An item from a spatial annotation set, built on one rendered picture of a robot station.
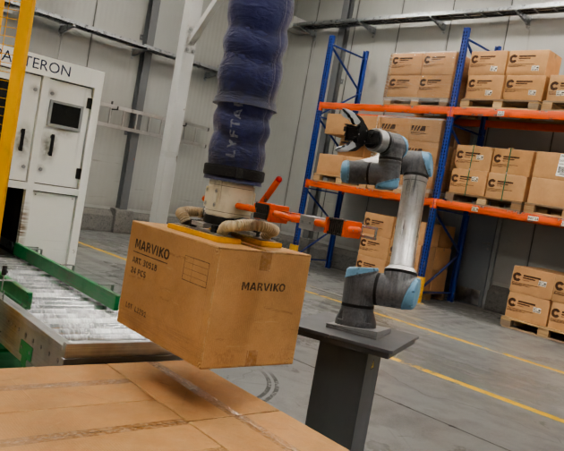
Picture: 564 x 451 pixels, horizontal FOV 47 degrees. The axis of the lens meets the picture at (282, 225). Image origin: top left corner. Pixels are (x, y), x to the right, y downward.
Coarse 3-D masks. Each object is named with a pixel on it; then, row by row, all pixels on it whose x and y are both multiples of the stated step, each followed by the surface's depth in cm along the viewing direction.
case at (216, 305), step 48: (144, 240) 244; (192, 240) 220; (144, 288) 241; (192, 288) 217; (240, 288) 215; (288, 288) 229; (144, 336) 238; (192, 336) 214; (240, 336) 218; (288, 336) 232
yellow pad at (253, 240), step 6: (234, 234) 246; (240, 234) 246; (246, 234) 245; (258, 234) 243; (246, 240) 240; (252, 240) 237; (258, 240) 236; (264, 240) 237; (270, 240) 239; (264, 246) 234; (270, 246) 236; (276, 246) 238
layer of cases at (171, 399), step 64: (0, 384) 214; (64, 384) 224; (128, 384) 235; (192, 384) 248; (0, 448) 169; (64, 448) 175; (128, 448) 182; (192, 448) 190; (256, 448) 198; (320, 448) 206
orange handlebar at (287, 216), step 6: (240, 204) 233; (246, 204) 237; (246, 210) 230; (252, 210) 227; (276, 210) 218; (282, 210) 215; (276, 216) 217; (282, 216) 214; (288, 216) 212; (294, 216) 210; (294, 222) 214; (318, 222) 201; (324, 222) 200; (348, 228) 192; (354, 228) 192; (360, 228) 194
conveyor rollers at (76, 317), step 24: (0, 264) 419; (24, 264) 437; (48, 288) 376; (72, 288) 385; (48, 312) 321; (72, 312) 329; (96, 312) 338; (72, 336) 284; (96, 336) 291; (120, 336) 298
